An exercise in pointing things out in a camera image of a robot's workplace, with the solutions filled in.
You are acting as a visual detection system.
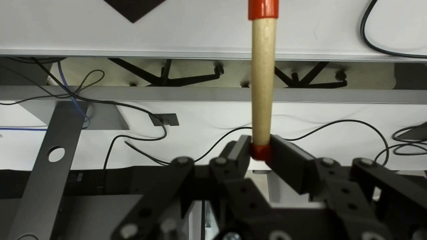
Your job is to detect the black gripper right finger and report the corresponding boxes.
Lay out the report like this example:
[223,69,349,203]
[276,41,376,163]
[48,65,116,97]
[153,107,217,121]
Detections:
[267,136,427,240]

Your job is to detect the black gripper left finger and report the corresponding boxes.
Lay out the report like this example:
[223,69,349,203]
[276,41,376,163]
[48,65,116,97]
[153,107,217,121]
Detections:
[110,135,267,240]

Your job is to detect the black square patch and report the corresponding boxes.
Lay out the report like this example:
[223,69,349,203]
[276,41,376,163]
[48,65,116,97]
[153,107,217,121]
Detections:
[104,0,165,23]

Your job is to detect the orange and beige pen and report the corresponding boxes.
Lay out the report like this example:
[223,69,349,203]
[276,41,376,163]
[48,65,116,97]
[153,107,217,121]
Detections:
[248,0,279,161]

